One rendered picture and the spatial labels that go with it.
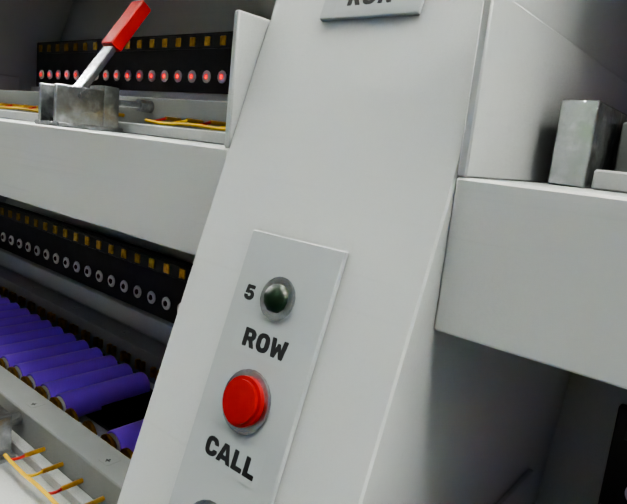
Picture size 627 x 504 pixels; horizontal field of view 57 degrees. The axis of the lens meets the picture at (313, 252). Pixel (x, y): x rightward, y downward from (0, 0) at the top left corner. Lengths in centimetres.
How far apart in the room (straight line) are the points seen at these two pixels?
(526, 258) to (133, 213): 18
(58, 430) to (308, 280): 22
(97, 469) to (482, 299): 23
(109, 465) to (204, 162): 17
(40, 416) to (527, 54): 32
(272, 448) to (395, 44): 13
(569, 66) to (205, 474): 19
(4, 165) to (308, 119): 23
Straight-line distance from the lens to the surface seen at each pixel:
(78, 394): 42
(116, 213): 29
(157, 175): 26
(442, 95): 18
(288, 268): 19
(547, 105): 22
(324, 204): 19
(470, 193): 17
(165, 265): 49
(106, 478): 32
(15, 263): 72
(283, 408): 18
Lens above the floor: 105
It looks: 3 degrees up
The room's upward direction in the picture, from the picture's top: 17 degrees clockwise
